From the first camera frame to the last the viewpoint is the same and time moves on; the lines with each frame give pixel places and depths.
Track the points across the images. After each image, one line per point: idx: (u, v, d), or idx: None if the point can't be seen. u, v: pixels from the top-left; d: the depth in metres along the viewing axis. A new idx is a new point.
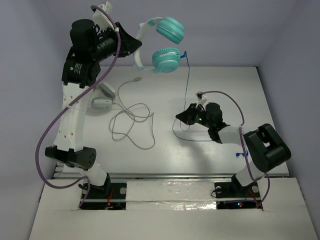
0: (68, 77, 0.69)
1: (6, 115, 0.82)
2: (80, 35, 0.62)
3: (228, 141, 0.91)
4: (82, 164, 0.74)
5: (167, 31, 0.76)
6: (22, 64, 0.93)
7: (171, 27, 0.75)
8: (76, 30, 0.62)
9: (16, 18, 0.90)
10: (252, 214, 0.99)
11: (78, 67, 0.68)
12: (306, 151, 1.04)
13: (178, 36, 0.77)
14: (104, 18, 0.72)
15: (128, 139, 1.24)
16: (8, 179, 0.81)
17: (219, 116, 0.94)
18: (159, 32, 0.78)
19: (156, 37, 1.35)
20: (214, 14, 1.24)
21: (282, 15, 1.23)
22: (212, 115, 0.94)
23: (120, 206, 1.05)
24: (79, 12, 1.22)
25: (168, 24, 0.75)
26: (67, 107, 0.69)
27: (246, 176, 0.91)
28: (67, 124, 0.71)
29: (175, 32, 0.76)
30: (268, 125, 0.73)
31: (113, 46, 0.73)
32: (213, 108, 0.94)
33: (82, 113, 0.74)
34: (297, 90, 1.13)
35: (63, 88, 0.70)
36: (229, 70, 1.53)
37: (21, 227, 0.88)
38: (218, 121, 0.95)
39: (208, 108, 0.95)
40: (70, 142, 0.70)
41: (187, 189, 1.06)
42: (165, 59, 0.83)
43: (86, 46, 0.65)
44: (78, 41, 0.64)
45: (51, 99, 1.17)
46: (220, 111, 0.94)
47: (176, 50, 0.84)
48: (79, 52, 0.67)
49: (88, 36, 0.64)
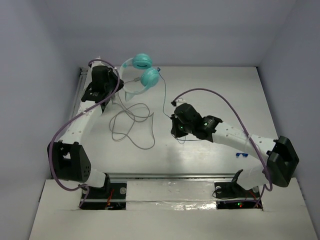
0: (86, 98, 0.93)
1: (7, 115, 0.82)
2: (100, 74, 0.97)
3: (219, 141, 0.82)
4: (80, 165, 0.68)
5: (141, 60, 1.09)
6: (23, 64, 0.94)
7: (142, 56, 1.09)
8: (95, 70, 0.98)
9: (16, 18, 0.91)
10: (252, 213, 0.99)
11: (95, 93, 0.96)
12: (306, 151, 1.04)
13: (149, 60, 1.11)
14: None
15: (128, 139, 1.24)
16: (8, 179, 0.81)
17: (194, 111, 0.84)
18: (136, 63, 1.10)
19: (156, 37, 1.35)
20: (214, 14, 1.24)
21: (282, 15, 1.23)
22: (185, 114, 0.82)
23: (120, 206, 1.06)
24: (79, 13, 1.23)
25: (140, 56, 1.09)
26: (83, 112, 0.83)
27: (248, 180, 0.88)
28: (78, 124, 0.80)
29: (146, 58, 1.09)
30: (283, 139, 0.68)
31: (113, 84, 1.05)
32: (183, 107, 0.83)
33: (91, 122, 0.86)
34: (297, 90, 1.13)
35: (81, 104, 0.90)
36: (230, 70, 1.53)
37: (21, 227, 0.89)
38: (195, 116, 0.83)
39: (177, 112, 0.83)
40: (77, 138, 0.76)
41: (187, 189, 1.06)
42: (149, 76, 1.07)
43: (101, 80, 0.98)
44: (96, 78, 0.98)
45: (51, 99, 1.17)
46: (189, 106, 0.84)
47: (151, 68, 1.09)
48: (97, 86, 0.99)
49: (103, 74, 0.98)
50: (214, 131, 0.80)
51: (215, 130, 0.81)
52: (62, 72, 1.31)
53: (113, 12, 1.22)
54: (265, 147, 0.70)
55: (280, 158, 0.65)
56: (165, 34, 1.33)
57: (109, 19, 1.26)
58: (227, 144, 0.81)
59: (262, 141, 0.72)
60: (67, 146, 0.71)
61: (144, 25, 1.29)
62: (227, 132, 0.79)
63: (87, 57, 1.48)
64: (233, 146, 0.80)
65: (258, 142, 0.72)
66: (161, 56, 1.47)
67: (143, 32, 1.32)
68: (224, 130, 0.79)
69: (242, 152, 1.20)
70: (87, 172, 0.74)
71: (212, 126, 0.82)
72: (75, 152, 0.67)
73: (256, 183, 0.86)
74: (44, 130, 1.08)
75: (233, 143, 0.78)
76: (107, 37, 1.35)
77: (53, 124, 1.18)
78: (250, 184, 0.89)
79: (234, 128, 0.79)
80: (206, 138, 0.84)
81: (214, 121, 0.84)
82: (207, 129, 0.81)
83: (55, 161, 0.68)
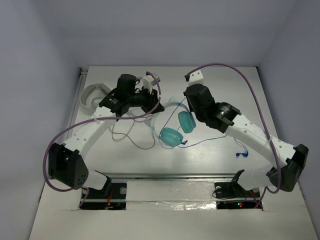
0: (104, 104, 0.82)
1: (7, 116, 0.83)
2: (125, 83, 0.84)
3: (232, 135, 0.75)
4: (75, 175, 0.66)
5: (176, 136, 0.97)
6: (23, 65, 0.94)
7: (175, 137, 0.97)
8: (123, 78, 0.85)
9: (17, 19, 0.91)
10: (252, 213, 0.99)
11: (115, 100, 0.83)
12: (306, 151, 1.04)
13: (176, 138, 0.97)
14: (149, 83, 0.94)
15: (129, 139, 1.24)
16: (8, 179, 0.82)
17: (209, 96, 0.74)
18: (176, 138, 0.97)
19: (156, 37, 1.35)
20: (214, 15, 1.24)
21: (282, 14, 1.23)
22: (199, 97, 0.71)
23: (120, 206, 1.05)
24: (78, 13, 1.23)
25: (176, 137, 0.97)
26: (94, 119, 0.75)
27: (247, 180, 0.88)
28: (85, 131, 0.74)
29: (174, 137, 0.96)
30: (302, 148, 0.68)
31: (141, 100, 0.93)
32: (197, 89, 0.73)
33: (101, 130, 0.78)
34: (297, 90, 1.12)
35: (97, 109, 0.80)
36: (229, 70, 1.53)
37: (21, 227, 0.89)
38: (209, 102, 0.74)
39: (189, 93, 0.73)
40: (80, 146, 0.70)
41: (187, 189, 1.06)
42: (168, 138, 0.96)
43: (125, 90, 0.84)
44: (121, 85, 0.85)
45: (51, 99, 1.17)
46: (205, 89, 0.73)
47: (180, 136, 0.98)
48: (119, 94, 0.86)
49: (130, 84, 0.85)
50: (232, 124, 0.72)
51: (233, 123, 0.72)
52: (62, 72, 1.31)
53: (113, 12, 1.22)
54: (284, 154, 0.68)
55: (296, 167, 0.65)
56: (164, 34, 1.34)
57: (109, 19, 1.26)
58: (241, 140, 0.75)
59: (282, 147, 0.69)
60: (69, 151, 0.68)
61: (144, 26, 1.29)
62: (245, 127, 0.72)
63: (88, 57, 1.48)
64: (249, 144, 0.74)
65: (278, 146, 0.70)
66: (160, 56, 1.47)
67: (143, 33, 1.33)
68: (242, 125, 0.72)
69: (242, 152, 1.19)
70: (83, 180, 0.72)
71: (228, 116, 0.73)
72: (73, 162, 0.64)
73: (257, 185, 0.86)
74: (44, 130, 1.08)
75: (251, 141, 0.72)
76: (107, 37, 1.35)
77: (53, 125, 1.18)
78: (251, 185, 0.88)
79: (253, 125, 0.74)
80: (218, 128, 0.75)
81: (231, 111, 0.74)
82: (220, 117, 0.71)
83: (52, 163, 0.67)
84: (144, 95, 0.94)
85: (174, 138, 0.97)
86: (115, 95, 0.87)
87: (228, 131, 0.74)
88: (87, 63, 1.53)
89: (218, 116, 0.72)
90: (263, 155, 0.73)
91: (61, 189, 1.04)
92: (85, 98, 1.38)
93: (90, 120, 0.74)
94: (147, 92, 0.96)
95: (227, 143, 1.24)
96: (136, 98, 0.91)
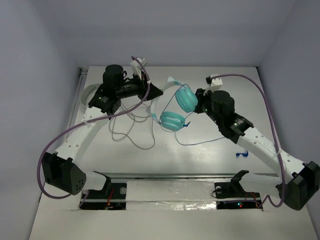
0: (94, 104, 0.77)
1: (7, 116, 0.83)
2: (111, 78, 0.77)
3: (243, 145, 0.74)
4: (71, 183, 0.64)
5: (176, 120, 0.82)
6: (23, 65, 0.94)
7: (176, 121, 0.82)
8: (107, 72, 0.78)
9: (17, 20, 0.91)
10: (252, 213, 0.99)
11: (105, 98, 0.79)
12: (307, 151, 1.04)
13: (177, 123, 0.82)
14: (136, 68, 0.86)
15: (128, 139, 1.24)
16: (9, 180, 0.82)
17: (231, 108, 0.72)
18: (176, 122, 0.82)
19: (155, 37, 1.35)
20: (214, 15, 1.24)
21: (282, 14, 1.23)
22: (223, 107, 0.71)
23: (120, 206, 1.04)
24: (79, 14, 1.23)
25: (177, 121, 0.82)
26: (84, 122, 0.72)
27: (248, 180, 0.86)
28: (77, 136, 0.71)
29: (174, 122, 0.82)
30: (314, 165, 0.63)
31: (134, 90, 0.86)
32: (223, 98, 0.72)
33: (93, 133, 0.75)
34: (297, 90, 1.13)
35: (86, 109, 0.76)
36: (229, 70, 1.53)
37: (21, 227, 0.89)
38: (230, 112, 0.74)
39: (215, 100, 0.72)
40: (72, 153, 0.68)
41: (187, 189, 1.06)
42: (168, 122, 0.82)
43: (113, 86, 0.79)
44: (107, 81, 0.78)
45: (51, 99, 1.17)
46: (231, 100, 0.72)
47: (182, 118, 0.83)
48: (107, 89, 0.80)
49: (117, 78, 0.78)
50: (243, 135, 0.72)
51: (244, 133, 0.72)
52: (62, 72, 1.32)
53: (113, 12, 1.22)
54: (292, 168, 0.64)
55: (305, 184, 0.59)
56: (164, 34, 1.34)
57: (109, 19, 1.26)
58: (253, 151, 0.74)
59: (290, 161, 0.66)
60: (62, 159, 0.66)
61: (144, 25, 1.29)
62: (255, 138, 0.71)
63: (88, 57, 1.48)
64: (260, 157, 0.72)
65: (286, 160, 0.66)
66: (160, 56, 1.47)
67: (143, 33, 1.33)
68: (252, 136, 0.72)
69: (242, 152, 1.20)
70: (81, 185, 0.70)
71: (241, 127, 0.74)
72: (67, 171, 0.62)
73: (257, 190, 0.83)
74: (44, 130, 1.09)
75: (259, 153, 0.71)
76: (107, 37, 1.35)
77: (53, 125, 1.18)
78: (251, 188, 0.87)
79: (264, 137, 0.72)
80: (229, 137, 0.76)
81: (244, 123, 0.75)
82: (234, 128, 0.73)
83: (47, 172, 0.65)
84: (135, 83, 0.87)
85: (175, 122, 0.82)
86: (104, 91, 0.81)
87: (240, 142, 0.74)
88: (87, 63, 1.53)
89: (233, 127, 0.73)
90: (273, 169, 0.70)
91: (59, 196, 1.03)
92: (84, 99, 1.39)
93: (80, 124, 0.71)
94: (137, 78, 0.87)
95: (227, 143, 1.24)
96: (127, 88, 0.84)
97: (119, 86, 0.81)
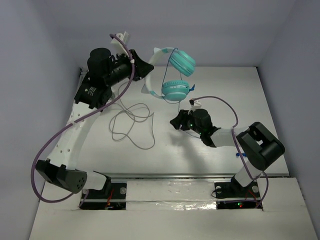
0: (80, 98, 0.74)
1: (7, 116, 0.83)
2: (97, 66, 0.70)
3: (219, 143, 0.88)
4: (70, 186, 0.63)
5: (180, 86, 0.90)
6: (23, 64, 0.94)
7: (180, 87, 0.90)
8: (93, 60, 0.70)
9: (16, 18, 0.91)
10: (252, 214, 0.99)
11: (92, 90, 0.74)
12: (307, 151, 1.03)
13: (183, 90, 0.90)
14: (121, 46, 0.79)
15: (128, 139, 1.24)
16: (8, 179, 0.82)
17: (208, 121, 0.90)
18: (181, 89, 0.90)
19: (155, 37, 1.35)
20: (214, 15, 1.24)
21: (282, 14, 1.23)
22: (201, 121, 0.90)
23: (120, 206, 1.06)
24: (78, 13, 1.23)
25: (182, 87, 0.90)
26: (72, 123, 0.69)
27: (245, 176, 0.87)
28: (66, 140, 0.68)
29: (179, 89, 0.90)
30: (258, 123, 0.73)
31: (125, 70, 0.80)
32: (201, 114, 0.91)
33: (84, 131, 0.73)
34: (297, 90, 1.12)
35: (73, 107, 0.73)
36: (229, 70, 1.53)
37: (21, 227, 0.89)
38: (208, 125, 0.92)
39: (195, 115, 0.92)
40: (65, 159, 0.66)
41: (187, 189, 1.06)
42: (173, 91, 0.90)
43: (100, 73, 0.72)
44: (94, 69, 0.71)
45: (50, 98, 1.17)
46: (207, 115, 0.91)
47: (186, 83, 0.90)
48: (95, 78, 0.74)
49: (104, 64, 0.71)
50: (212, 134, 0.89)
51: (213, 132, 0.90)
52: (61, 71, 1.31)
53: (113, 12, 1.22)
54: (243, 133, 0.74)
55: (249, 137, 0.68)
56: (165, 34, 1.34)
57: (109, 19, 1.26)
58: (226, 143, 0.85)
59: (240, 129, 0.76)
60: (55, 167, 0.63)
61: (144, 25, 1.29)
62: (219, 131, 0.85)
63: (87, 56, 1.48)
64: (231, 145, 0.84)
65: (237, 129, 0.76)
66: None
67: (144, 32, 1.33)
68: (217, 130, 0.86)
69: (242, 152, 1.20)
70: (82, 183, 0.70)
71: None
72: (63, 178, 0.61)
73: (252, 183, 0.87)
74: (44, 130, 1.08)
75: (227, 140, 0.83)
76: (107, 37, 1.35)
77: (52, 124, 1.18)
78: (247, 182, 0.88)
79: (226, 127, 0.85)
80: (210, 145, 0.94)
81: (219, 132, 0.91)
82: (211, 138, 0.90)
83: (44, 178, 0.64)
84: (123, 62, 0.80)
85: (179, 88, 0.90)
86: (92, 80, 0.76)
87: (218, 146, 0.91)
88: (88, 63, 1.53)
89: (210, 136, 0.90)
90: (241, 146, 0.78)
91: (54, 199, 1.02)
92: None
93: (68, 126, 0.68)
94: (124, 56, 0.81)
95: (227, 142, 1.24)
96: (117, 71, 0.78)
97: (108, 72, 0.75)
